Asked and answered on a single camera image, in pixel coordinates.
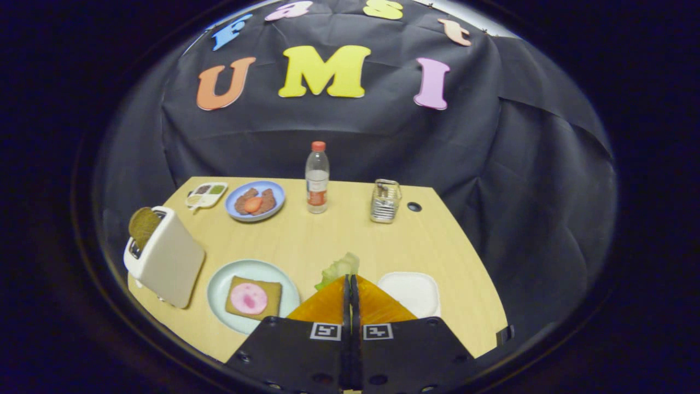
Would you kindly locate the brown meat patty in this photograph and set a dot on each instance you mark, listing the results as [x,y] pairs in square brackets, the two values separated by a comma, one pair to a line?
[269,198]
[240,204]

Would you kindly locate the toast slice under ham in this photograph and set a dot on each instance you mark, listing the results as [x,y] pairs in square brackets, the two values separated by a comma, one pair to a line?
[272,305]

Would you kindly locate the pale green round plate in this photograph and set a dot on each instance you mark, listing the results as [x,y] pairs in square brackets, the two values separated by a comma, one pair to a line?
[224,290]

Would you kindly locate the clear water bottle red cap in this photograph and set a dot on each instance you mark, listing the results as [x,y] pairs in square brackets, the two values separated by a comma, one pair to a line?
[317,186]

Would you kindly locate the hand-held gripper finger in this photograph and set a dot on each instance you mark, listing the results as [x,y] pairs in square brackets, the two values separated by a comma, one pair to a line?
[355,350]
[346,350]

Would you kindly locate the blue round plate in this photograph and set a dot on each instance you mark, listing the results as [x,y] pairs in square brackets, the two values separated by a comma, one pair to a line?
[276,191]

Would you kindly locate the brown toasted bread slice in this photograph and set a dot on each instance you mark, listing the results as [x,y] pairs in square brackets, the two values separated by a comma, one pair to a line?
[143,224]

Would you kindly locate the white square plate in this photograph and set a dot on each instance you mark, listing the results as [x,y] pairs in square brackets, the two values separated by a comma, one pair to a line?
[410,293]

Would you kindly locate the green lettuce leaf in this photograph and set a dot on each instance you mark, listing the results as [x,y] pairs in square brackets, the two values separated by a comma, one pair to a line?
[339,268]

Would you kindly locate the black table corner bracket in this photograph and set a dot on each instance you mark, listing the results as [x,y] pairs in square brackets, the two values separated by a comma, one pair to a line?
[506,335]

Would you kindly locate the black backdrop cloth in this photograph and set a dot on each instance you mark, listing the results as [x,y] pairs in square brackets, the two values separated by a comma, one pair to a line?
[383,142]

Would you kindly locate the white toaster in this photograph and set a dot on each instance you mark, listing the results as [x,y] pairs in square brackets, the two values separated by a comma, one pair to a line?
[172,262]

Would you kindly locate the white divided seasoning dish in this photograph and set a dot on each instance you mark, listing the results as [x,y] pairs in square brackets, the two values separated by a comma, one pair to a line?
[208,195]

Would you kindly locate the red tomato slice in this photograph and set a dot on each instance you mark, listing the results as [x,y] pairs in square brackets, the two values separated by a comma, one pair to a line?
[253,205]

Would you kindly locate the pink ham slice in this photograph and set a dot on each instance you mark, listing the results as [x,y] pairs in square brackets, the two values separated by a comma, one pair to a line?
[249,298]

